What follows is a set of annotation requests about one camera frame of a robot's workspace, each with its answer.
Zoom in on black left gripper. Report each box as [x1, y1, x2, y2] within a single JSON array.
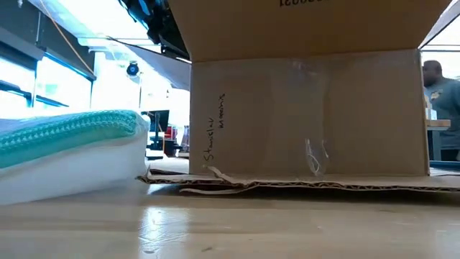
[[119, 0, 192, 60]]

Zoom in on brown cardboard box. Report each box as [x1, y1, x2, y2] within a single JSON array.
[[107, 0, 460, 196]]

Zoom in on person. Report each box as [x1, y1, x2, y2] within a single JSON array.
[[421, 60, 460, 162]]

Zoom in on long blue beam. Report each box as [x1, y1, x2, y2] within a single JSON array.
[[429, 160, 460, 173]]

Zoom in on round black wall camera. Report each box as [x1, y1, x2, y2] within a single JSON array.
[[125, 60, 141, 76]]

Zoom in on yellow hanging cable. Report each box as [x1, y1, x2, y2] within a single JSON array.
[[37, 0, 96, 76]]

